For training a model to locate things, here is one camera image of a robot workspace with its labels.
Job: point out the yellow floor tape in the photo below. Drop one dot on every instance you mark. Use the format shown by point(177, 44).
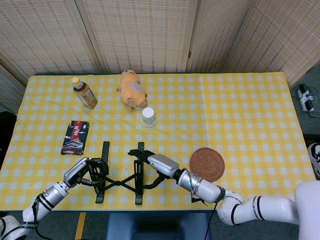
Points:
point(80, 225)

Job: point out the white paper cup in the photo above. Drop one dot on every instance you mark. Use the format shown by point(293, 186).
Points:
point(148, 117)

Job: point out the brown woven round coaster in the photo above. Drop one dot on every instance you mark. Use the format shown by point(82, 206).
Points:
point(207, 162)

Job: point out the dark printed box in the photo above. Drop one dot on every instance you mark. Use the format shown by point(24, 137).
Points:
point(75, 137)

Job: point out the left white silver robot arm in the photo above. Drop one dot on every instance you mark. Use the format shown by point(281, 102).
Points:
point(50, 196)

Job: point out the orange plush toy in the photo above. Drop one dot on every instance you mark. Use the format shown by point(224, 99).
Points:
point(131, 90)

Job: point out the black bulky object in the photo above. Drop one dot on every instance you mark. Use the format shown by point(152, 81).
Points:
point(6, 135)

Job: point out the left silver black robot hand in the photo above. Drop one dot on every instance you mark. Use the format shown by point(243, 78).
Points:
point(75, 171)

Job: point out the yellow checkered tablecloth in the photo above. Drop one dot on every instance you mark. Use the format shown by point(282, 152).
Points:
point(225, 112)

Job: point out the black and white shoe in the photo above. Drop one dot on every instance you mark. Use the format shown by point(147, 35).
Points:
point(315, 160)

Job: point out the white power strip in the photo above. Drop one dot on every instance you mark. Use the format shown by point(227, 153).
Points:
point(305, 100)

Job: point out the black folding stand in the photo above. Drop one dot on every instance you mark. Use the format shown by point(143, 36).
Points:
point(139, 192)

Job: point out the yellow cap tea bottle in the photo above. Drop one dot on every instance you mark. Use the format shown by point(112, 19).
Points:
point(86, 96)

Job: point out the woven folding screen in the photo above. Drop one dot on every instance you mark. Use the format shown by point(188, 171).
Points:
point(137, 37)

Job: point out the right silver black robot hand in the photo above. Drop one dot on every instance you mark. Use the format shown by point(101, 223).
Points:
point(163, 166)

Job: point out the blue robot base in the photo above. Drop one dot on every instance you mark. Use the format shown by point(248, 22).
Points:
point(155, 225)

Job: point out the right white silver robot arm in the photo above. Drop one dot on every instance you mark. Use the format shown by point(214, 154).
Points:
point(210, 190)

